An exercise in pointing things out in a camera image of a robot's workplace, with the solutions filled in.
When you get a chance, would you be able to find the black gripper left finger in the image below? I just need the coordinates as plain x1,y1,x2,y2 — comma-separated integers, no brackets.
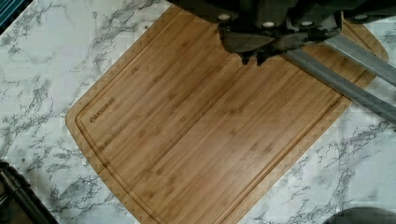
218,14,274,65

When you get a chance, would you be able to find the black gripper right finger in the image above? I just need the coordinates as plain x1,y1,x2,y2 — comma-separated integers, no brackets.
255,13,342,66

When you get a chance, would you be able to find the glass oven door with handle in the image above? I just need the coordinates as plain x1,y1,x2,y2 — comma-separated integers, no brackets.
281,33,396,125

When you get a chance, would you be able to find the stainless steel toaster oven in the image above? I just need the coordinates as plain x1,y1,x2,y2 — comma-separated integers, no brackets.
1,161,59,224

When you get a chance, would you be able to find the bamboo cutting board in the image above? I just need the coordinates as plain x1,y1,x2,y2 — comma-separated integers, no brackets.
64,4,389,224

